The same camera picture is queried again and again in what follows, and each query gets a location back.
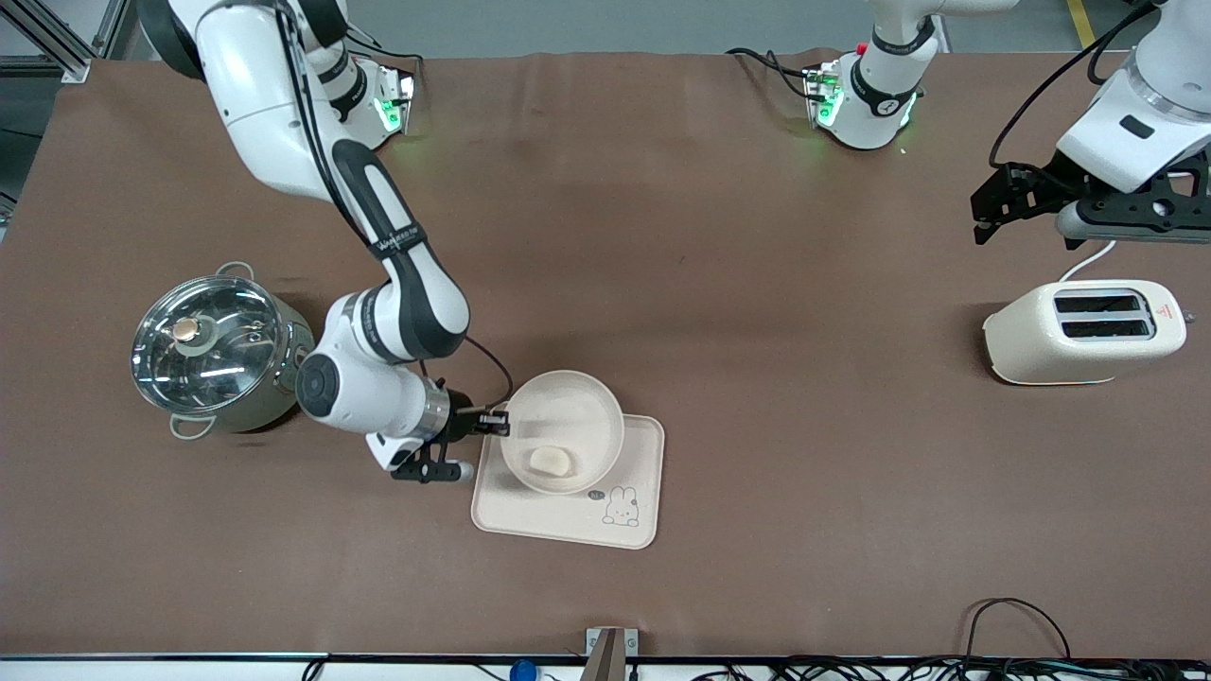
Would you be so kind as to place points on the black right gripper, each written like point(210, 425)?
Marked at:
point(463, 418)

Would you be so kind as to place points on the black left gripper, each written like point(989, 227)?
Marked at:
point(1044, 177)

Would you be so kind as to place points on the small cream bun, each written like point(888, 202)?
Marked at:
point(552, 461)

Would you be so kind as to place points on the round cream plate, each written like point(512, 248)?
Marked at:
point(568, 416)

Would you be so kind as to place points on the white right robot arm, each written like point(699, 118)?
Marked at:
point(378, 236)

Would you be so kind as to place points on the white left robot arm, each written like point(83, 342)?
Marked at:
point(1145, 104)

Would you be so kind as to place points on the cream rabbit print tray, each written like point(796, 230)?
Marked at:
point(568, 520)

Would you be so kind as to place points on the cream two-slot toaster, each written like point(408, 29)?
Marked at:
point(1088, 350)

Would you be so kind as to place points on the steel pot with glass lid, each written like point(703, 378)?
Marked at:
point(284, 378)

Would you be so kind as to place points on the blue round object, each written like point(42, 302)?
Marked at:
point(521, 671)

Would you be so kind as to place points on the brown table cloth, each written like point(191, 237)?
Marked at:
point(662, 236)

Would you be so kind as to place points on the glass pot lid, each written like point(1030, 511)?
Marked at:
point(208, 345)

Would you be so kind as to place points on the metal table edge bracket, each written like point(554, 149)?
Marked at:
point(610, 651)

